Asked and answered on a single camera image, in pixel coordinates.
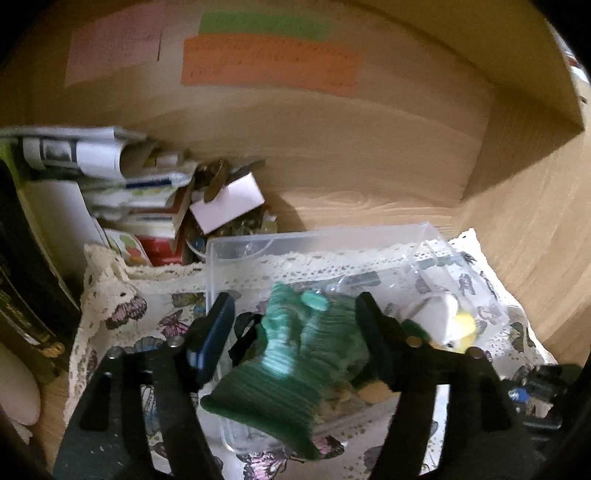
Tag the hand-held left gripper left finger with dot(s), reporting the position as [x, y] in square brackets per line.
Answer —
[212, 332]

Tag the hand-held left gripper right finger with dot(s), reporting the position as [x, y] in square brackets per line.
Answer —
[375, 334]

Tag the green knitted glove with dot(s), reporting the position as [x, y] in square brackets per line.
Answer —
[295, 364]

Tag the round yellow sponge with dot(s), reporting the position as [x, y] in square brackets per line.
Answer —
[464, 330]

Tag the clear plastic storage box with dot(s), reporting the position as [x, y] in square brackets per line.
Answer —
[323, 254]

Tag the butterfly printed lace cloth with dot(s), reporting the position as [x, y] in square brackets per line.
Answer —
[138, 314]

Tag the glass bowl of trinkets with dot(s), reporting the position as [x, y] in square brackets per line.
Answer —
[240, 230]

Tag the small pink card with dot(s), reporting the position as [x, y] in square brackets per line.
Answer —
[228, 205]

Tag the stack of books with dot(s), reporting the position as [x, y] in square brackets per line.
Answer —
[138, 207]

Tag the white booklet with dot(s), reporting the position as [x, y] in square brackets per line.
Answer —
[60, 221]

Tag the dark wine bottle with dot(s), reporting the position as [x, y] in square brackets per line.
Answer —
[27, 286]

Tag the pale pink candle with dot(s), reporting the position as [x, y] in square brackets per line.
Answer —
[18, 387]

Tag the orange paper note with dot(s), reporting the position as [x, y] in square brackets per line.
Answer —
[270, 64]

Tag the pink paper note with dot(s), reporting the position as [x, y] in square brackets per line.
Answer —
[115, 39]

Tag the green paper note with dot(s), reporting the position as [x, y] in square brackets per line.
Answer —
[265, 25]

